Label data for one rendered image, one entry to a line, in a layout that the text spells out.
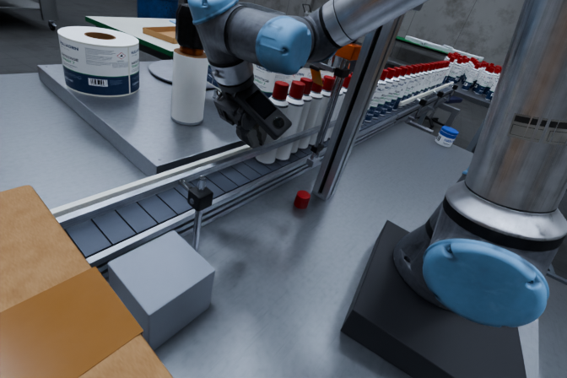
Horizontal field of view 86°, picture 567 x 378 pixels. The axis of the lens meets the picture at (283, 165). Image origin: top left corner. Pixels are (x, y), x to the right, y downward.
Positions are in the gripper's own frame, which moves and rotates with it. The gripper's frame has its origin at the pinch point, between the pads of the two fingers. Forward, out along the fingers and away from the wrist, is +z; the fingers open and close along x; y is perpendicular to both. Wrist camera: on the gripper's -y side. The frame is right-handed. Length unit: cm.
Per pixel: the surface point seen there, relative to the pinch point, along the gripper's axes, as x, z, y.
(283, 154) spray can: -4.6, 6.5, -2.1
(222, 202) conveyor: 16.4, -2.3, -5.1
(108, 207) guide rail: 30.6, -20.3, -3.9
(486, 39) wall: -766, 411, 66
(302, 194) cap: 1.1, 7.6, -13.0
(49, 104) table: 26, -3, 60
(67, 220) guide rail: 34.8, -23.0, -3.9
